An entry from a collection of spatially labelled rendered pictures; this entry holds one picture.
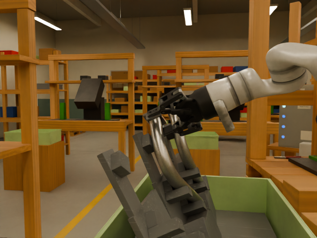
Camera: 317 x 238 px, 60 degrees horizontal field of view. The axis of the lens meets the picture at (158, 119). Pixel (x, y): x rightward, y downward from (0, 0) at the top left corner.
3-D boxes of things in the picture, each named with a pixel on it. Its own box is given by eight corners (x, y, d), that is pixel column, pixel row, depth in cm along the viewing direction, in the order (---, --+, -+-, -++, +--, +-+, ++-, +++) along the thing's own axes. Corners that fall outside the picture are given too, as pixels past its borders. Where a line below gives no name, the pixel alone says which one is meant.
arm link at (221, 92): (214, 109, 55) (244, 97, 53) (202, 76, 63) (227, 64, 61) (227, 135, 61) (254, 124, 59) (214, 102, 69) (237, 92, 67)
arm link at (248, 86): (237, 102, 67) (225, 72, 63) (301, 75, 64) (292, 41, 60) (245, 116, 61) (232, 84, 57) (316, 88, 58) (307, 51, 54)
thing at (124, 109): (181, 131, 1064) (181, 72, 1048) (106, 130, 1106) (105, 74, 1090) (182, 129, 1117) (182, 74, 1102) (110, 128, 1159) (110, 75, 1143)
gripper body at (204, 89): (216, 100, 68) (182, 114, 71) (205, 76, 63) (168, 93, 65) (225, 121, 63) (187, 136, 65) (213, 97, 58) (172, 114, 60)
